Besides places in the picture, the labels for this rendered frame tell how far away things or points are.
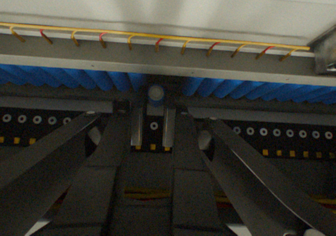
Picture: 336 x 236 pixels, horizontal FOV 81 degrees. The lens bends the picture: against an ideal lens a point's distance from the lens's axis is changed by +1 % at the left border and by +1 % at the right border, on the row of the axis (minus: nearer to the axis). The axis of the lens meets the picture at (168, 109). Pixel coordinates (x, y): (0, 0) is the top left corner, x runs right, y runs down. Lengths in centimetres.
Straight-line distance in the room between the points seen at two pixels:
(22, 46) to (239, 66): 17
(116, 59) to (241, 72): 10
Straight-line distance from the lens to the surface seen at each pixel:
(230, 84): 22
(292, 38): 19
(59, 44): 18
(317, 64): 19
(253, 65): 18
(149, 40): 16
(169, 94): 17
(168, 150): 28
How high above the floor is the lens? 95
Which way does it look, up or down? 9 degrees up
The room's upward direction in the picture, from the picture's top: 176 degrees counter-clockwise
